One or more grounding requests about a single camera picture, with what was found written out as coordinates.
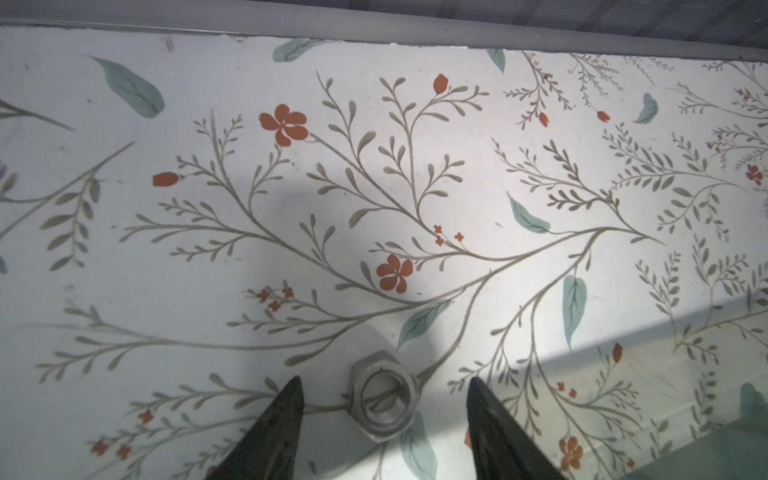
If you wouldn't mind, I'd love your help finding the translucent green organizer box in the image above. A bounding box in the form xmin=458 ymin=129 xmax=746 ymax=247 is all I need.
xmin=624 ymin=413 xmax=767 ymax=480

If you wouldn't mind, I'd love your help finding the silver hex nut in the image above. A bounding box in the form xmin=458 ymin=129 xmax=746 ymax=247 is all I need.
xmin=348 ymin=350 xmax=420 ymax=443

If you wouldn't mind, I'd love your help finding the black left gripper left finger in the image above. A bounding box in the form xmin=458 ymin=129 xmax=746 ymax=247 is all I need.
xmin=207 ymin=376 xmax=304 ymax=480

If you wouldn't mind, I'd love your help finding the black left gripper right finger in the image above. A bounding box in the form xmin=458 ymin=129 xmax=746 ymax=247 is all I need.
xmin=466 ymin=377 xmax=564 ymax=480

